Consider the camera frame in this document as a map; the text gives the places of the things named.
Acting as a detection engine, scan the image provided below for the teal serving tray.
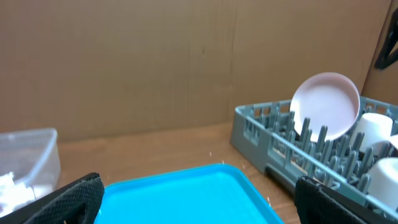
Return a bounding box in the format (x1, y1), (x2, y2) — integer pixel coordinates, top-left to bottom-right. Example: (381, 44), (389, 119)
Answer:
(95, 164), (282, 224)

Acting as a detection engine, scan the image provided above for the clear plastic bin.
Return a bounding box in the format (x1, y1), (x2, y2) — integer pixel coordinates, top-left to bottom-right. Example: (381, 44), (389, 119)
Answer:
(1, 128), (61, 191)

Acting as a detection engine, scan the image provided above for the white napkin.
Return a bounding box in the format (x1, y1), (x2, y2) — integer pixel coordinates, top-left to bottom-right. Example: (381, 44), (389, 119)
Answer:
(1, 172), (53, 217)

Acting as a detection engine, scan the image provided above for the pink round plate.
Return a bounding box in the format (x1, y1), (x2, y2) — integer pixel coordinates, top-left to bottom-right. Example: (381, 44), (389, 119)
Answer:
(290, 72), (360, 142)

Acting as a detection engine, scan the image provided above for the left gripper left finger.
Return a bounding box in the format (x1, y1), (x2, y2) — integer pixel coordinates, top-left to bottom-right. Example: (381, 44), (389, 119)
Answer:
(1, 172), (104, 224)

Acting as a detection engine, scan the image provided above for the white bowl with food scraps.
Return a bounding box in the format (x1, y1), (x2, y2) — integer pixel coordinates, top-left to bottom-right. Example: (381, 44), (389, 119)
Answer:
(368, 157), (397, 211)

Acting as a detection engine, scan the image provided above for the white plastic cup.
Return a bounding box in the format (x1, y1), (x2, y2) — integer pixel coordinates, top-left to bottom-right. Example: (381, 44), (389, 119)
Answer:
(349, 113), (393, 154)

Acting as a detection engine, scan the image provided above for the grey dishwasher rack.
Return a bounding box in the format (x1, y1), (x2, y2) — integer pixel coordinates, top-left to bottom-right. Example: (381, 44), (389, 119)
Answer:
(231, 100), (397, 223)

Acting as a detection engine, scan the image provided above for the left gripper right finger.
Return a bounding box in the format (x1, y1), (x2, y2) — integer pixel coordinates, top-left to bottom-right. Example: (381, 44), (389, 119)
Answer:
(294, 176), (397, 224)

